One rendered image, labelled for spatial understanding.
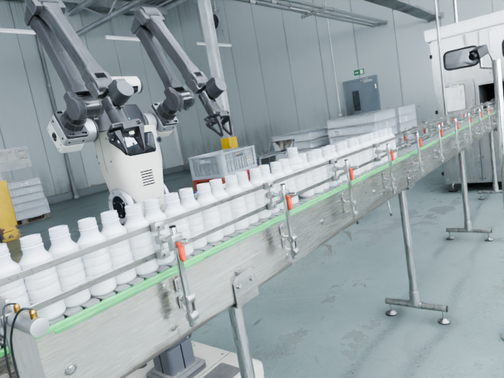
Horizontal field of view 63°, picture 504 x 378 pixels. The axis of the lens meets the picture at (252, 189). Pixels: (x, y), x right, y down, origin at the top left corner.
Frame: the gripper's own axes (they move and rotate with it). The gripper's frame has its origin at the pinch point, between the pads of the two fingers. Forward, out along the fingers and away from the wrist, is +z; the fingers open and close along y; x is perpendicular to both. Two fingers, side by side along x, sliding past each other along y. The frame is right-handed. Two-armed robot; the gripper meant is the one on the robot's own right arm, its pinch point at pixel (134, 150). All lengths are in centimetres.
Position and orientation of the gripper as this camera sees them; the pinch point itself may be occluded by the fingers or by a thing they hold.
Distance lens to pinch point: 139.7
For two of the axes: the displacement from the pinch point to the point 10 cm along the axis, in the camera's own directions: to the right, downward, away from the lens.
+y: 7.1, -2.9, 6.4
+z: 4.7, 8.7, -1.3
